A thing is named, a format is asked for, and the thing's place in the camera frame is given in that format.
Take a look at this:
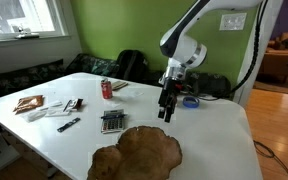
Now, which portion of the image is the dark long bench cushion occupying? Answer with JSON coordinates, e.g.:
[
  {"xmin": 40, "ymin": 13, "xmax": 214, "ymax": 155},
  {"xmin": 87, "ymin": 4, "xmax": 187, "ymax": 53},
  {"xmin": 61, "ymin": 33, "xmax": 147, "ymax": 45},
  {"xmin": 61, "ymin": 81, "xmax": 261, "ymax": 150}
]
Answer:
[{"xmin": 146, "ymin": 70, "xmax": 232, "ymax": 100}]

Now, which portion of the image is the green patterned pillow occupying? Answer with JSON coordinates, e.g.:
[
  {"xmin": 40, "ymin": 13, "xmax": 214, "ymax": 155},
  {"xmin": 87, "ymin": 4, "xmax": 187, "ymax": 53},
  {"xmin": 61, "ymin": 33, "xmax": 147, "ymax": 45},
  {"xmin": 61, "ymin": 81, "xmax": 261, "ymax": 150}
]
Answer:
[{"xmin": 64, "ymin": 53, "xmax": 121, "ymax": 79}]

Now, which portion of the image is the orange snack bag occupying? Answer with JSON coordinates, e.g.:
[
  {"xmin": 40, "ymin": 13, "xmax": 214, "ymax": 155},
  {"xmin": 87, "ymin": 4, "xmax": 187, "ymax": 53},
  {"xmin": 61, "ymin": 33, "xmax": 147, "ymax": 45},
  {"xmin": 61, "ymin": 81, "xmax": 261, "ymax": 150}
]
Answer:
[{"xmin": 12, "ymin": 94, "xmax": 45, "ymax": 115}]

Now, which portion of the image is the red soda can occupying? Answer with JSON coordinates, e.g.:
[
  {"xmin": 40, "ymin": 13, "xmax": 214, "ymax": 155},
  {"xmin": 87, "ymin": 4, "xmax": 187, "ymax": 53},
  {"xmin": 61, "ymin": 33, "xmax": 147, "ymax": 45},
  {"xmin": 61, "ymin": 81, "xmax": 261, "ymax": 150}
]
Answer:
[{"xmin": 100, "ymin": 77, "xmax": 114, "ymax": 100}]

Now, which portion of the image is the grey desk calculator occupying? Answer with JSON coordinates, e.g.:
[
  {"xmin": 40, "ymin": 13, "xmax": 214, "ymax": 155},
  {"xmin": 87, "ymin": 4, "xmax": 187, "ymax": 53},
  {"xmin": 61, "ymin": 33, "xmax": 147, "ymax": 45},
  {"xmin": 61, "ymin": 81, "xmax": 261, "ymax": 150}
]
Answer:
[{"xmin": 100, "ymin": 109, "xmax": 127, "ymax": 135}]

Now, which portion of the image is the brown sofa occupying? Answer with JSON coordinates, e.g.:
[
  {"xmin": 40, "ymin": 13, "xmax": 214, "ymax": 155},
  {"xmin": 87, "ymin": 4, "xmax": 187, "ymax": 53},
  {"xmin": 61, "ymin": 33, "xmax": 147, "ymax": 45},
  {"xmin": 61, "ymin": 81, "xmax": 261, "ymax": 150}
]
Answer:
[{"xmin": 256, "ymin": 31, "xmax": 288, "ymax": 85}]

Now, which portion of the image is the dark floral bench cushion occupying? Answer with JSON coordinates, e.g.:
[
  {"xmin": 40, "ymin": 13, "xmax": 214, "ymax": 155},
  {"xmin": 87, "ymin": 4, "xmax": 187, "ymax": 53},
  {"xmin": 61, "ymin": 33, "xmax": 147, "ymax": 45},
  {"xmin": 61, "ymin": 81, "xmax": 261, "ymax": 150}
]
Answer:
[{"xmin": 0, "ymin": 59, "xmax": 66, "ymax": 103}]

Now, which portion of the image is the white window frame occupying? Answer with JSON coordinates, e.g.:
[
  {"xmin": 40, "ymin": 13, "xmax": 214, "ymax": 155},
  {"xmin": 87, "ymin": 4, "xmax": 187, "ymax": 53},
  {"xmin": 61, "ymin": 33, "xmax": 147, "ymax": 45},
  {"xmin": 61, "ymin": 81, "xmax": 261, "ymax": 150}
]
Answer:
[{"xmin": 0, "ymin": 0, "xmax": 70, "ymax": 43}]

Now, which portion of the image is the small white windowsill object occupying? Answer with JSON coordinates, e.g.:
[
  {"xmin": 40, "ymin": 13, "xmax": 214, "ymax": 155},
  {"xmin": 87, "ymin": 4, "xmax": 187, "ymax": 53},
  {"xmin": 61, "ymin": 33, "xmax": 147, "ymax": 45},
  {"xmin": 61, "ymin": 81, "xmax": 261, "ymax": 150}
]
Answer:
[{"xmin": 14, "ymin": 25, "xmax": 41, "ymax": 40}]

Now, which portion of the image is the black robot cable hose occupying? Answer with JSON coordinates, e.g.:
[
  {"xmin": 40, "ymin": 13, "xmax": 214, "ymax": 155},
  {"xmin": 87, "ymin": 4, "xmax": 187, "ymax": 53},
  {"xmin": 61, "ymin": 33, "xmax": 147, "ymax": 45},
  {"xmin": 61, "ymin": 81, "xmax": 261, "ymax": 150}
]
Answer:
[{"xmin": 197, "ymin": 0, "xmax": 270, "ymax": 101}]

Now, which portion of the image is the blue tape roll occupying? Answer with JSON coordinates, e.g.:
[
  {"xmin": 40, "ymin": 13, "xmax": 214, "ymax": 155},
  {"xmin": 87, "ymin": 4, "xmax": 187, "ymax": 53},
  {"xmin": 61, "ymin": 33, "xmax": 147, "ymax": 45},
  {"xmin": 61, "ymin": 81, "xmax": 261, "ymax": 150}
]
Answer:
[{"xmin": 182, "ymin": 96, "xmax": 201, "ymax": 109}]

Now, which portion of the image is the black floor cable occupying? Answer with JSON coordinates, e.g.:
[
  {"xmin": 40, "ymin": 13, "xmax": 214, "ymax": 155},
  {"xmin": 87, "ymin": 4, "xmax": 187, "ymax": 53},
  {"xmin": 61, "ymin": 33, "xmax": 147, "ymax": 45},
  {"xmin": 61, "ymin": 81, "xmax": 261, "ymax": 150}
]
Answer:
[{"xmin": 252, "ymin": 139, "xmax": 288, "ymax": 178}]

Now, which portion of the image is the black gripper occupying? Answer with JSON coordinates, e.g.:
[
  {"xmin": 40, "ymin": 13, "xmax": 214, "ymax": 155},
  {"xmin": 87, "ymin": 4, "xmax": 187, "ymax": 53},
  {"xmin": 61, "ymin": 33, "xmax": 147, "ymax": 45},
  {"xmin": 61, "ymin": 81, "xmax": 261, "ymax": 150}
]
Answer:
[{"xmin": 157, "ymin": 75, "xmax": 186, "ymax": 124}]

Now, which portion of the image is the black slim bar tool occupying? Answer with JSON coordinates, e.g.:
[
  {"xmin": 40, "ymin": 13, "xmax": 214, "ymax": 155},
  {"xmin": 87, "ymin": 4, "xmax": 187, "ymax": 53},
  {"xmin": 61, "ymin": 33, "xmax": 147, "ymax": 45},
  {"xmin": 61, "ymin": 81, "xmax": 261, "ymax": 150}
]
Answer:
[{"xmin": 56, "ymin": 117, "xmax": 82, "ymax": 134}]

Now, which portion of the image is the white door frame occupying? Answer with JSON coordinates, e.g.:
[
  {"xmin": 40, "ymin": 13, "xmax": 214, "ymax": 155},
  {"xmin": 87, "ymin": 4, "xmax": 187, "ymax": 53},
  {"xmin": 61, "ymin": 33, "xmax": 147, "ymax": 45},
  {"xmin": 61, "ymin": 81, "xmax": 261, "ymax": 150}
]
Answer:
[{"xmin": 232, "ymin": 0, "xmax": 284, "ymax": 108}]

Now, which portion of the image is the brown wooden slab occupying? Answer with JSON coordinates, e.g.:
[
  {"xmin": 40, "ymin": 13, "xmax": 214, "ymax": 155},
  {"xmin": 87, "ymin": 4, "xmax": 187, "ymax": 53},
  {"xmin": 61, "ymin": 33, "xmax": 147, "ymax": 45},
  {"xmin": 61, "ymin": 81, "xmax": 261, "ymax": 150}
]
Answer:
[{"xmin": 87, "ymin": 125, "xmax": 184, "ymax": 180}]

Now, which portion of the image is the black backpack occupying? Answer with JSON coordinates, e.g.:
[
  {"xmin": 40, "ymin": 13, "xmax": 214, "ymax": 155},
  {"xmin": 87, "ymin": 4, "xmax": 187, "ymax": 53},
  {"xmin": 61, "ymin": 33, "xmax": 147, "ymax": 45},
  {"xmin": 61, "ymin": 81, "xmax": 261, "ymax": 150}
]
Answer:
[{"xmin": 114, "ymin": 49, "xmax": 149, "ymax": 83}]

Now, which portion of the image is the white plastic wrapper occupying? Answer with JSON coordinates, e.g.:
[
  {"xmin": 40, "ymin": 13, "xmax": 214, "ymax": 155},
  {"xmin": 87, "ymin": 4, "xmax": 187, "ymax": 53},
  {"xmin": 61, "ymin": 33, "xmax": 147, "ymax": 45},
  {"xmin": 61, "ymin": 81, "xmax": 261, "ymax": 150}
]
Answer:
[{"xmin": 24, "ymin": 109, "xmax": 48, "ymax": 123}]

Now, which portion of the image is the tan flat wallet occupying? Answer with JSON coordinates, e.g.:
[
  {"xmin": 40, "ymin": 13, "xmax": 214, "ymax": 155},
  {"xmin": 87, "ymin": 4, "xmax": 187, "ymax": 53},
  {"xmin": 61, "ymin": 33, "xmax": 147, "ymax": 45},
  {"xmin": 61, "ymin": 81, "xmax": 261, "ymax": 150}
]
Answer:
[{"xmin": 111, "ymin": 80, "xmax": 129, "ymax": 91}]

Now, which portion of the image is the white light switch plate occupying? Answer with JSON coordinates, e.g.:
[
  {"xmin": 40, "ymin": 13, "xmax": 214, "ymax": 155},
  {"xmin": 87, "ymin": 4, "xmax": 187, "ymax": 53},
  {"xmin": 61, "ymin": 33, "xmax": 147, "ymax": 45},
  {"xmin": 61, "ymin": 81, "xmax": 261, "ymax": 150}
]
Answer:
[{"xmin": 219, "ymin": 12, "xmax": 248, "ymax": 32}]

